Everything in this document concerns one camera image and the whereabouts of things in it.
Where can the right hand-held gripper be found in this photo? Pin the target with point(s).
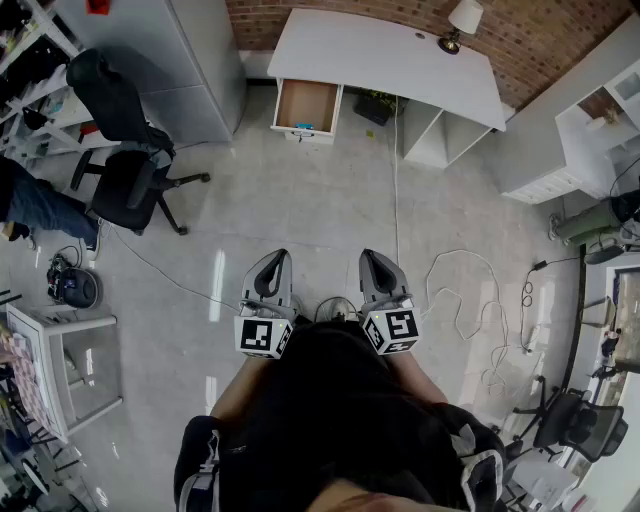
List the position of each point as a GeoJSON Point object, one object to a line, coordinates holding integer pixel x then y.
{"type": "Point", "coordinates": [397, 330]}

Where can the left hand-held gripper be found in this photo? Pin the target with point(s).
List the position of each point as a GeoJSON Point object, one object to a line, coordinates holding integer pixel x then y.
{"type": "Point", "coordinates": [260, 336]}

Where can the white drawer with wooden inside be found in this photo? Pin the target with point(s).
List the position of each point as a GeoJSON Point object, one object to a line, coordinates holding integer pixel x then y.
{"type": "Point", "coordinates": [305, 102]}

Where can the person's right forearm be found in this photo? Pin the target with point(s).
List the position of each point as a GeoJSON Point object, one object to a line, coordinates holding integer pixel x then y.
{"type": "Point", "coordinates": [420, 380]}

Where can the person's left forearm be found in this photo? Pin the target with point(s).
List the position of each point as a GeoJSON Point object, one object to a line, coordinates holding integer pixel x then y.
{"type": "Point", "coordinates": [235, 390]}

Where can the person's black clothing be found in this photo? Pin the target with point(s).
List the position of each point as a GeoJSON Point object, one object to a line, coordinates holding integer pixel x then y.
{"type": "Point", "coordinates": [330, 410]}

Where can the black box with plant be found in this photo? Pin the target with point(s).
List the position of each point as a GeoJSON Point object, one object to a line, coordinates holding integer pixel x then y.
{"type": "Point", "coordinates": [375, 107]}

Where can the black round device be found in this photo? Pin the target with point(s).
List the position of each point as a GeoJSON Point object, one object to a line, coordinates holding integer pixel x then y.
{"type": "Point", "coordinates": [80, 290]}

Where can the green cylinder tank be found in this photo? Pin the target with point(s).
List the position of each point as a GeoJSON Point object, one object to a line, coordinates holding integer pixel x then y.
{"type": "Point", "coordinates": [585, 225]}

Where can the white desk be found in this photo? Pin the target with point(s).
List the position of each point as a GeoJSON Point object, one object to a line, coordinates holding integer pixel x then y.
{"type": "Point", "coordinates": [380, 60]}

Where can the white shelf cabinet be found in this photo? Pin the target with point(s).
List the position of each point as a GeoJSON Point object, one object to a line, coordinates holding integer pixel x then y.
{"type": "Point", "coordinates": [575, 150]}

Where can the cluttered work table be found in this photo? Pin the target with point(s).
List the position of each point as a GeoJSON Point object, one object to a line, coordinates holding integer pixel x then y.
{"type": "Point", "coordinates": [620, 320]}

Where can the small white table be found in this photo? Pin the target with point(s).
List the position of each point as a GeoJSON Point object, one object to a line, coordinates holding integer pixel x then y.
{"type": "Point", "coordinates": [35, 345]}

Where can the black mesh office chair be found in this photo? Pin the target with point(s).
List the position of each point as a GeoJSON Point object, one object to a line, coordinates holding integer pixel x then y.
{"type": "Point", "coordinates": [585, 425]}

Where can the white papers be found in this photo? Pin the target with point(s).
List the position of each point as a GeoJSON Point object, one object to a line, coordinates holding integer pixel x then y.
{"type": "Point", "coordinates": [542, 482]}

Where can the checkered cloth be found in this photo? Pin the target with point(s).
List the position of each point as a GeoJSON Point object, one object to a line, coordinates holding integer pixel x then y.
{"type": "Point", "coordinates": [25, 380]}

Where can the small vase with plant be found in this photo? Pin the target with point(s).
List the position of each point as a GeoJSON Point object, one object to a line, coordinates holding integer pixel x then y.
{"type": "Point", "coordinates": [602, 120]}

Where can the white shelf rack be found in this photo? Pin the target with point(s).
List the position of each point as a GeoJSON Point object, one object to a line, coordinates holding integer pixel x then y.
{"type": "Point", "coordinates": [45, 115]}

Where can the table lamp with white shade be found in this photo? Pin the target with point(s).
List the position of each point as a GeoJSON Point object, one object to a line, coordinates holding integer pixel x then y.
{"type": "Point", "coordinates": [465, 17]}

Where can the red label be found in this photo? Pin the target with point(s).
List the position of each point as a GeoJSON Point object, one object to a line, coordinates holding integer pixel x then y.
{"type": "Point", "coordinates": [98, 5]}

